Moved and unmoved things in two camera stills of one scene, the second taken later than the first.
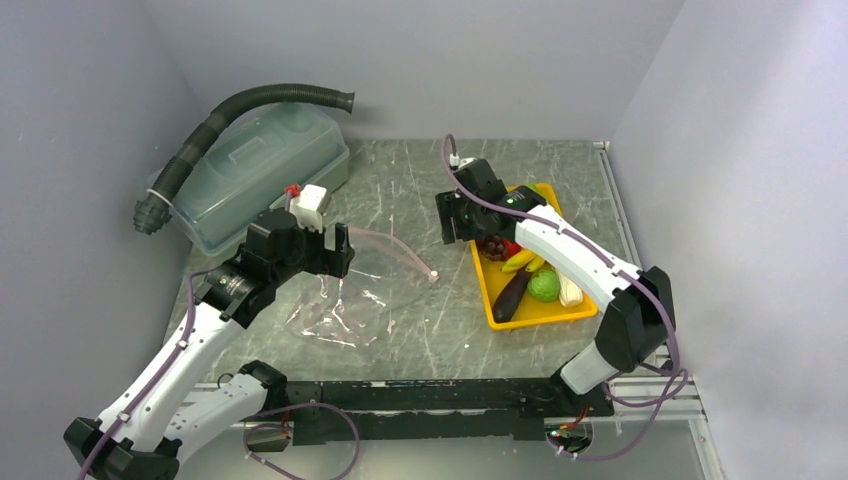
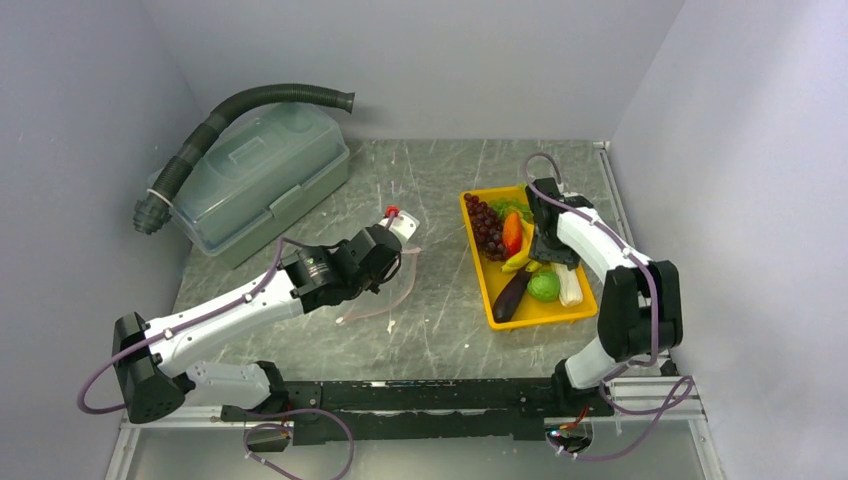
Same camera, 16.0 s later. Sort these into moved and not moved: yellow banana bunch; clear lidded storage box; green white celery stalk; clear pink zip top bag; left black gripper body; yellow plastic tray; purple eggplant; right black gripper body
Moved: clear pink zip top bag; right black gripper body; left black gripper body
Not moved: green white celery stalk; purple eggplant; yellow plastic tray; clear lidded storage box; yellow banana bunch
